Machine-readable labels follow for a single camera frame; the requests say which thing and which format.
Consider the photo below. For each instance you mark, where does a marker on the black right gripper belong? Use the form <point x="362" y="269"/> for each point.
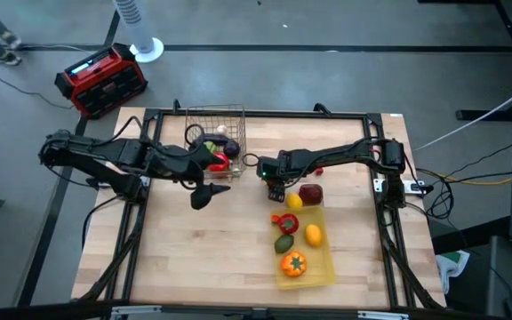
<point x="276" y="166"/>

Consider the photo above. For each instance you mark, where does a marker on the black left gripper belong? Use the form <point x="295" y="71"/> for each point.
<point x="185" y="166"/>

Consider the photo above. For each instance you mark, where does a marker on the small orange-red toy fruit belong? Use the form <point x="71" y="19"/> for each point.
<point x="275" y="218"/>

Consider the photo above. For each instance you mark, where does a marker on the red tomato with green top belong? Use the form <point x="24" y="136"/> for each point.
<point x="288" y="223"/>

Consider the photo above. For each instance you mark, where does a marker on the dark red apple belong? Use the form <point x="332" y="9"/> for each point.
<point x="311" y="194"/>

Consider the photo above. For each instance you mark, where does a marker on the small beige mushroom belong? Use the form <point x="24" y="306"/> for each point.
<point x="237" y="169"/>

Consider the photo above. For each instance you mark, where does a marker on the small red strawberry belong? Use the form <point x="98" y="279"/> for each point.
<point x="318" y="170"/>

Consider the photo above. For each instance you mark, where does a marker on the striped green squash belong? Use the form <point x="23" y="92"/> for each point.
<point x="211" y="146"/>

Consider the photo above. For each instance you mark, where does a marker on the dark green avocado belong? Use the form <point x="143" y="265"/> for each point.
<point x="284" y="243"/>

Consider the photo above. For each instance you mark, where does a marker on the round dark purple vegetable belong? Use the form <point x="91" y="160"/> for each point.
<point x="231" y="149"/>

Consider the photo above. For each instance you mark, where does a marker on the small garlic bulb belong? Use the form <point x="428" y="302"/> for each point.
<point x="222" y="130"/>

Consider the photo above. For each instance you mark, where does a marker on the orange fruit with green top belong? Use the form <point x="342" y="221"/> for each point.
<point x="293" y="264"/>

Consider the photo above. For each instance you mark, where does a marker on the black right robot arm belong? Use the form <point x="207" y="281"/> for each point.
<point x="349" y="153"/>

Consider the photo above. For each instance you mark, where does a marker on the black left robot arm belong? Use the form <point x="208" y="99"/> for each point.
<point x="105" y="151"/>

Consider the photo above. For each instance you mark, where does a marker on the yellow plastic bin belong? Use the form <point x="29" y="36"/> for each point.
<point x="322" y="266"/>

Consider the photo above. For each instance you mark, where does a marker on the black clamp knob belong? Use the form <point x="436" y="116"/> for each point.
<point x="322" y="108"/>
<point x="176" y="106"/>

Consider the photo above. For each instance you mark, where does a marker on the white tower fan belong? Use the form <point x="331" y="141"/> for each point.
<point x="138" y="31"/>

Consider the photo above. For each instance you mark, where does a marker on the white green bag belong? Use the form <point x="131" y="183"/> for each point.
<point x="453" y="262"/>

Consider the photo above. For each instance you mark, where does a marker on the black crossbar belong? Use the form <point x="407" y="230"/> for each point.
<point x="38" y="311"/>

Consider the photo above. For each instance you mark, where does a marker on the person's shoe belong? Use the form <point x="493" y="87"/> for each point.
<point x="5" y="58"/>
<point x="11" y="40"/>

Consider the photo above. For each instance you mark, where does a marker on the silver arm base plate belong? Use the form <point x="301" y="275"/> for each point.
<point x="145" y="181"/>
<point x="411" y="186"/>

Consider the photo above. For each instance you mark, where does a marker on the black aluminium table frame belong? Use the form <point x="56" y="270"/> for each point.
<point x="282" y="114"/>

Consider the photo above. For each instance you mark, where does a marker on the silver metal bracket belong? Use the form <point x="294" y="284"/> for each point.
<point x="133" y="310"/>
<point x="382" y="315"/>

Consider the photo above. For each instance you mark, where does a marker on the black steel beam frame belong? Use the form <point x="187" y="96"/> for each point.
<point x="496" y="115"/>

